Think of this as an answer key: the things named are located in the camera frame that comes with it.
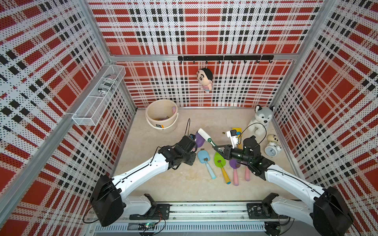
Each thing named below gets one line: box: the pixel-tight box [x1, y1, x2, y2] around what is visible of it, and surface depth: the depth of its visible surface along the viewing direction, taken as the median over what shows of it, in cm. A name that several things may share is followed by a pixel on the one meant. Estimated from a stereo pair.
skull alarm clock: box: [264, 134, 282, 157], surface depth 92 cm
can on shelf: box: [97, 74, 118, 94], surface depth 78 cm
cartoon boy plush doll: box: [196, 67, 214, 93], surface depth 94 cm
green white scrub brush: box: [197, 127, 217, 148], surface depth 83 cm
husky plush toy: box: [247, 104, 276, 137], surface depth 95 cm
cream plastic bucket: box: [144, 99, 179, 134], surface depth 98 cm
